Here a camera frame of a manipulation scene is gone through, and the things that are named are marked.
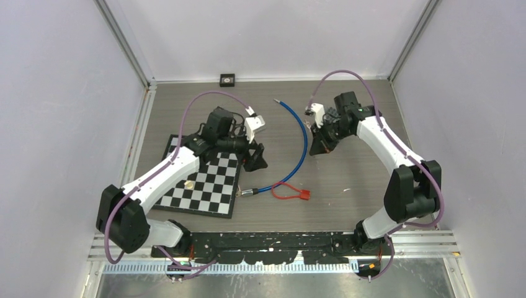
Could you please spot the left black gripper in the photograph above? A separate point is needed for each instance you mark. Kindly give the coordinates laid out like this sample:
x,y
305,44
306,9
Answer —
x,y
256,161

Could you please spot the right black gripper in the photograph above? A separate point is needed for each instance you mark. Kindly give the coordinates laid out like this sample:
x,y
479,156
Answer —
x,y
320,144

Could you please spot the blue cable lock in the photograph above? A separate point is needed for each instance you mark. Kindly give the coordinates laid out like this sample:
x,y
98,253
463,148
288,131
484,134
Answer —
x,y
255,191

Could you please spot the red cable padlock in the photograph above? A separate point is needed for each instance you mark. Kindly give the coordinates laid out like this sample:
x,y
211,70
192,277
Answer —
x,y
301,194

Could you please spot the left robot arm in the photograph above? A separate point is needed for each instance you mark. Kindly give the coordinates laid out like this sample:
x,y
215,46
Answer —
x,y
122,210

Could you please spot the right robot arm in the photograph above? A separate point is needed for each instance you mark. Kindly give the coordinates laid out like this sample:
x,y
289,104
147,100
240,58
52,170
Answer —
x,y
413,189

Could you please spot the grey building plate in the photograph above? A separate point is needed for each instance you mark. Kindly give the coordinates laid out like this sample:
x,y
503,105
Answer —
x,y
331,115

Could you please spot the black white chessboard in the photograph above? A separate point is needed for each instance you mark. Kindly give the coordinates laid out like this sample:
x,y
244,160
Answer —
x,y
213,192

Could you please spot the small black square device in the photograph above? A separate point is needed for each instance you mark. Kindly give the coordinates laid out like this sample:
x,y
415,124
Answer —
x,y
227,80

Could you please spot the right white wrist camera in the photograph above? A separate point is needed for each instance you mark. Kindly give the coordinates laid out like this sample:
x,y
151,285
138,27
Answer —
x,y
317,111

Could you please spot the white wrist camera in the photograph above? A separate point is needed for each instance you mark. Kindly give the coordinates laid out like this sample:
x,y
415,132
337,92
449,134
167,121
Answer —
x,y
253,124
317,111

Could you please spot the black cable padlock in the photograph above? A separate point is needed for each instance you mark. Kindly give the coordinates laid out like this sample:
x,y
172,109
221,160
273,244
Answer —
x,y
237,128

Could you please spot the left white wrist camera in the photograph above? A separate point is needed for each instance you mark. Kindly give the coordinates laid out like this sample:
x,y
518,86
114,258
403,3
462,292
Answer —
x,y
253,124

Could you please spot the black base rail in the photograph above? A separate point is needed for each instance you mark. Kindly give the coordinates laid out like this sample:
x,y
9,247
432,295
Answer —
x,y
273,247

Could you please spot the aluminium frame rail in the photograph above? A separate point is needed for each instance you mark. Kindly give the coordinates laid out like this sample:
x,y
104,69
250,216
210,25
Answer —
x,y
164,267

